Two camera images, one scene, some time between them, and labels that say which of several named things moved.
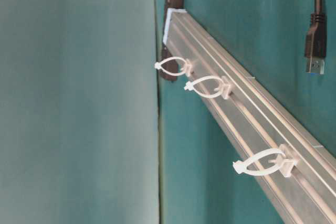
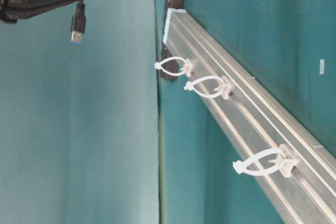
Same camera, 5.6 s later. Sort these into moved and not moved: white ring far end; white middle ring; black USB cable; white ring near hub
Moved: black USB cable
Not moved: white ring near hub; white middle ring; white ring far end
